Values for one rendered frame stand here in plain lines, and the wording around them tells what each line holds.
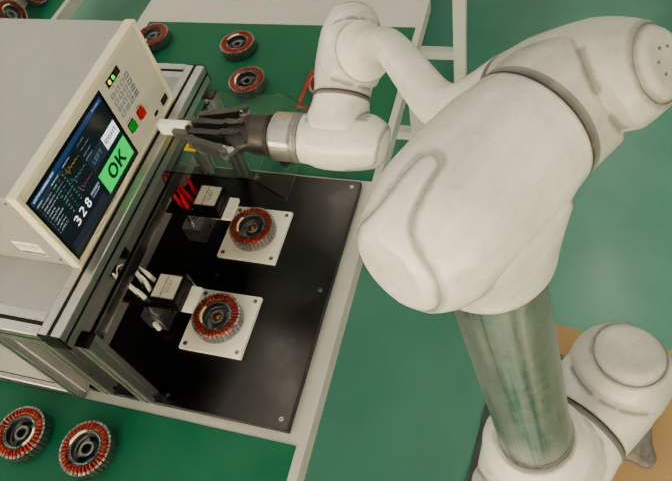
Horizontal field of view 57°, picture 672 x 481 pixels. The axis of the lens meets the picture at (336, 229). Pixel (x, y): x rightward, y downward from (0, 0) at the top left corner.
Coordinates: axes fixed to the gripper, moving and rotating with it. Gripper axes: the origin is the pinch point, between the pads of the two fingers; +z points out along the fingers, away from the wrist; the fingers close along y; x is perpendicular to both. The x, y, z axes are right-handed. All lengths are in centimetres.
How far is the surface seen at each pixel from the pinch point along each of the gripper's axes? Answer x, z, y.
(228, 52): -40, 28, 68
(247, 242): -36.6, -4.4, -1.4
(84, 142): 7.8, 9.5, -12.0
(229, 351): -40.2, -8.2, -27.0
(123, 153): -1.8, 9.5, -6.1
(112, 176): -2.3, 9.4, -11.4
